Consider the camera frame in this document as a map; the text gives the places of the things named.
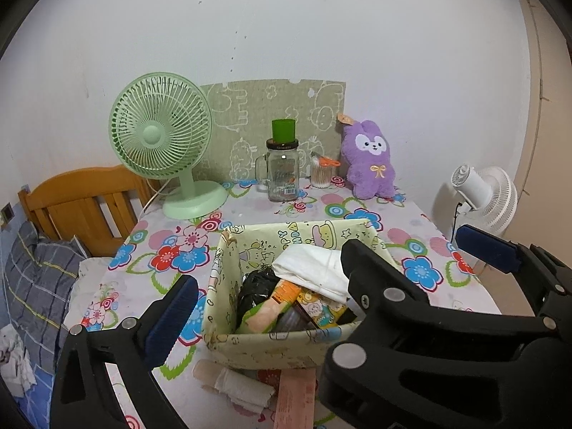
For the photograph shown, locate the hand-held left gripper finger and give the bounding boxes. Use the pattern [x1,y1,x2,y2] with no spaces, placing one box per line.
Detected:
[49,274,200,429]

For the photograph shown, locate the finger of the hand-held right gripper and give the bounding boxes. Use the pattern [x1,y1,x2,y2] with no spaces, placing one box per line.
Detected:
[457,223,572,320]
[318,238,557,429]

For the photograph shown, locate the white cloth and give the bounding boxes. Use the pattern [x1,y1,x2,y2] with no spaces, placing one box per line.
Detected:
[0,325,37,396]
[272,245,354,305]

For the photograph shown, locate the black plastic bag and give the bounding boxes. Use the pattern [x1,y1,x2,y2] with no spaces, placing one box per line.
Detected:
[236,269,282,318]

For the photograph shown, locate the green orange tissue pack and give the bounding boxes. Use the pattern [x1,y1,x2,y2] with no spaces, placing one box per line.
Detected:
[241,279,305,334]

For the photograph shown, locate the yellow cartoon fabric storage box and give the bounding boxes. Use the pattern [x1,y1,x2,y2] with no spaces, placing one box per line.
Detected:
[201,220,398,371]

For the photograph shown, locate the white fan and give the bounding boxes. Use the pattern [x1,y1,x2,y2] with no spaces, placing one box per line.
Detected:
[433,164,519,238]

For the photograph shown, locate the floral tablecloth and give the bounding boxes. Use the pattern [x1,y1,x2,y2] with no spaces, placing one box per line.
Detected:
[60,179,503,429]

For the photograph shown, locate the white gauze roll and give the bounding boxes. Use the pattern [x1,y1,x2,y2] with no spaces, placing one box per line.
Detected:
[193,359,276,414]

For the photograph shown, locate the purple plush toy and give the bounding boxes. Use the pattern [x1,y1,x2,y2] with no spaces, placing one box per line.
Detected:
[337,114,398,199]

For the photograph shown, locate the cotton swab jar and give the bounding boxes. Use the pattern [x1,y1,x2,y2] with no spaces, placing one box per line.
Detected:
[310,154,340,189]

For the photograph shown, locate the beige door panel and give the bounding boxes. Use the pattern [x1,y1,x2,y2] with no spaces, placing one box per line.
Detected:
[509,0,572,260]

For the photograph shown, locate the glass jar mug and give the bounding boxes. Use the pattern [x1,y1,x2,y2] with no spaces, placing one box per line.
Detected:
[255,138,299,203]

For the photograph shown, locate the grey plaid bedding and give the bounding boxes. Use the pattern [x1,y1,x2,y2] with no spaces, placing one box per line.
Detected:
[0,221,90,380]

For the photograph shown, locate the pink packet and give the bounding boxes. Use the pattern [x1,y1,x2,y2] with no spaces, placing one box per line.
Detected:
[273,369,316,429]

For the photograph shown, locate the blue bed sheet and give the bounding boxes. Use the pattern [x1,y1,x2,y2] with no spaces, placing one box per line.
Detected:
[11,357,61,425]

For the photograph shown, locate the white crumpled cloth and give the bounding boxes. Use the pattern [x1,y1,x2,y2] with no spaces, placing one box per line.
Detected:
[0,325,37,396]

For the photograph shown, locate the green plastic cup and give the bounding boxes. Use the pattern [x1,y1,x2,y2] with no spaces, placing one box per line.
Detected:
[272,119,297,142]

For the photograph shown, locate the green desk fan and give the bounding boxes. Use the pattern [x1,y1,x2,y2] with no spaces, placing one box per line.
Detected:
[108,75,230,221]

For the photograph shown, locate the cartoon printed board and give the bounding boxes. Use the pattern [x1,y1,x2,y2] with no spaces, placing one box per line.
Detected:
[199,79,347,185]

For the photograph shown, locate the white fan cable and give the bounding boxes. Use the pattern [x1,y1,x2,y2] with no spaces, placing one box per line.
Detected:
[142,179,175,220]

